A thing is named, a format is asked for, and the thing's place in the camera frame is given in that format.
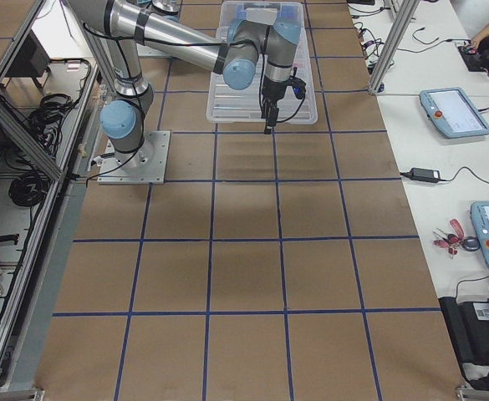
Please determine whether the black gripper, image-left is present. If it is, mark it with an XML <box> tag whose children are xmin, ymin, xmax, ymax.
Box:
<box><xmin>261</xmin><ymin>75</ymin><xmax>306</xmax><ymax>135</ymax></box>

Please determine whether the clear plastic box lid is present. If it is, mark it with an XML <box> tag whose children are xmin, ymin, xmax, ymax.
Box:
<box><xmin>205</xmin><ymin>0</ymin><xmax>319</xmax><ymax>125</ymax></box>

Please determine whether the silver robot arm, image-left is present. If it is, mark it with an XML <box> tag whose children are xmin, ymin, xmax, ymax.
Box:
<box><xmin>68</xmin><ymin>1</ymin><xmax>306</xmax><ymax>170</ymax></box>

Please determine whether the black power adapter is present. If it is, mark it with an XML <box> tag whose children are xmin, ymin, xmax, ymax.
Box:
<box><xmin>409</xmin><ymin>167</ymin><xmax>441</xmax><ymax>183</ymax></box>

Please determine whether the teach pendant far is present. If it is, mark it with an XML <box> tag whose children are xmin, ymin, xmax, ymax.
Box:
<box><xmin>419</xmin><ymin>87</ymin><xmax>489</xmax><ymax>140</ymax></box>

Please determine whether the red key bunch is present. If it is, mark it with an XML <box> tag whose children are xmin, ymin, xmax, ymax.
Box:
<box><xmin>433</xmin><ymin>219</ymin><xmax>481</xmax><ymax>258</ymax></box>

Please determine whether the black device on desk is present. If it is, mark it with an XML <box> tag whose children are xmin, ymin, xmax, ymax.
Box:
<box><xmin>439</xmin><ymin>297</ymin><xmax>489</xmax><ymax>391</ymax></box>

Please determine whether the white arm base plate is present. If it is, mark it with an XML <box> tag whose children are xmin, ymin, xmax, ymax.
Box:
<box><xmin>97</xmin><ymin>130</ymin><xmax>171</xmax><ymax>185</ymax></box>

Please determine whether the aluminium frame post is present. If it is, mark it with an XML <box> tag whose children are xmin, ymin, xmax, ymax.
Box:
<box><xmin>369</xmin><ymin>0</ymin><xmax>420</xmax><ymax>95</ymax></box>

